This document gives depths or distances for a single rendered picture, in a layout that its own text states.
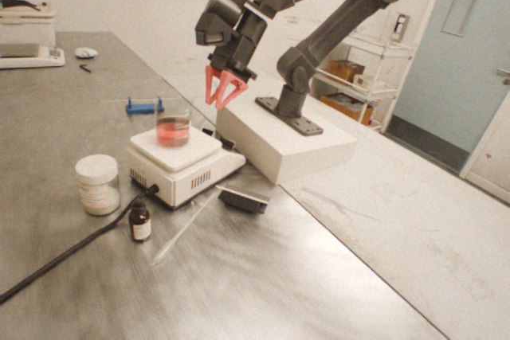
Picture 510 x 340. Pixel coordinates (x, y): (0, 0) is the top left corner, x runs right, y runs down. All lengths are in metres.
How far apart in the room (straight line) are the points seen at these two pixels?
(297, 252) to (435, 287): 0.22
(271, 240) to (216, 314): 0.15
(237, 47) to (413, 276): 0.50
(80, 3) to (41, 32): 0.43
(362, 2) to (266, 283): 0.57
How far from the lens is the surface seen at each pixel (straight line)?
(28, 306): 0.44
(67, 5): 1.84
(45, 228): 0.52
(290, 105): 0.69
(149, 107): 0.84
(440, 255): 0.61
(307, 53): 0.66
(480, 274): 0.64
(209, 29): 0.55
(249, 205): 0.51
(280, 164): 0.56
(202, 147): 0.51
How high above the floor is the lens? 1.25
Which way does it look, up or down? 30 degrees down
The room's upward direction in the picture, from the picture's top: 11 degrees clockwise
